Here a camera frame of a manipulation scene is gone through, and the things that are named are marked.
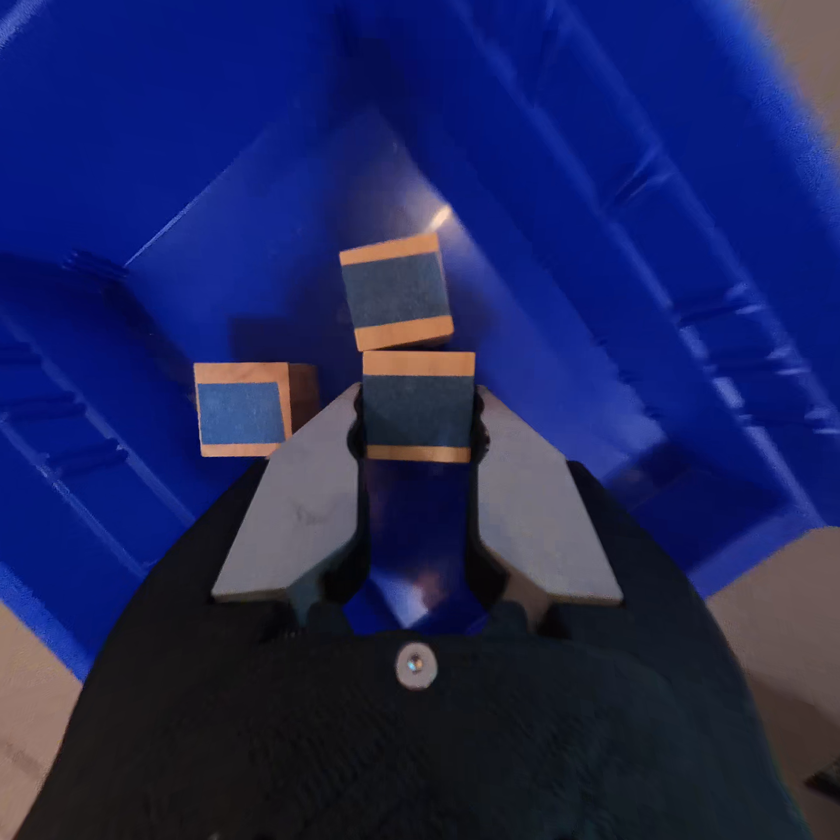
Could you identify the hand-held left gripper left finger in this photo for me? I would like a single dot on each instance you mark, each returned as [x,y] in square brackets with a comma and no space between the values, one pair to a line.
[295,525]

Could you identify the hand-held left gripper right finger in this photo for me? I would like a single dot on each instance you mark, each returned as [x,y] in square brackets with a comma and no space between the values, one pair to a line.
[544,525]

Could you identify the wooden cube with blue tape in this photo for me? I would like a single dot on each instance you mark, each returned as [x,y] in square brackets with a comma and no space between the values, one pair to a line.
[243,410]
[417,407]
[397,292]

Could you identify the blue plastic bin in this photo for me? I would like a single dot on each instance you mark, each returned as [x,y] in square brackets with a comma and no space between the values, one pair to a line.
[590,229]

